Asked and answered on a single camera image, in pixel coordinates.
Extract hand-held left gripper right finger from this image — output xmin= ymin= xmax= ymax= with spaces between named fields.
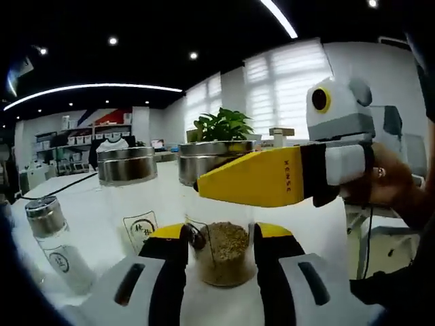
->
xmin=254 ymin=221 xmax=387 ymax=326

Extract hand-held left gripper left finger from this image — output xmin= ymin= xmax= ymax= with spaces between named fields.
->
xmin=63 ymin=223 xmax=190 ymax=326

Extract tall seasoning bottle brown contents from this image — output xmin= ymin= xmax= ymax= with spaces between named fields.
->
xmin=177 ymin=139 xmax=258 ymax=289

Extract short seasoning bottle white crystals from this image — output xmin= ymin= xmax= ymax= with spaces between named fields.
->
xmin=24 ymin=196 xmax=96 ymax=295

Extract tall seasoning bottle white powder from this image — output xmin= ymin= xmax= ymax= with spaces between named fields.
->
xmin=97 ymin=146 xmax=160 ymax=262

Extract person's right hand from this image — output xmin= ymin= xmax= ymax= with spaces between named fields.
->
xmin=341 ymin=142 xmax=429 ymax=232

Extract dark hanging cloth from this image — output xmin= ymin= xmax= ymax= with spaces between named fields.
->
xmin=383 ymin=105 xmax=404 ymax=137

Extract large window blind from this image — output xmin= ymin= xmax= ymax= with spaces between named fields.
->
xmin=243 ymin=39 xmax=334 ymax=137

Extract green potted plant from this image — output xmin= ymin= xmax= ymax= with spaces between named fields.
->
xmin=193 ymin=107 xmax=254 ymax=143

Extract brown paper bag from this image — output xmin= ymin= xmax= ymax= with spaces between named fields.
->
xmin=186 ymin=127 xmax=205 ymax=143

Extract person's dark shirt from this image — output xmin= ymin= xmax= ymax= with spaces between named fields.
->
xmin=349 ymin=237 xmax=435 ymax=308

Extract small window blind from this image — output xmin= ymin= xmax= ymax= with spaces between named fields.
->
xmin=185 ymin=73 xmax=224 ymax=132

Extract straight ceiling light strip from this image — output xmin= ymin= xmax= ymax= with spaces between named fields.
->
xmin=260 ymin=0 xmax=298 ymax=39

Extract shelf with white bins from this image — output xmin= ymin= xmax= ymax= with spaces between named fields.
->
xmin=35 ymin=115 xmax=133 ymax=170

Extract curved ceiling light strip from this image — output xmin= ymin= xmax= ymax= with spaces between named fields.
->
xmin=3 ymin=84 xmax=184 ymax=111

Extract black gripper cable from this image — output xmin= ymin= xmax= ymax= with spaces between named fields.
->
xmin=363 ymin=203 xmax=375 ymax=279

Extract black power cable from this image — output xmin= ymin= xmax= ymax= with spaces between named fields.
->
xmin=20 ymin=171 xmax=99 ymax=201

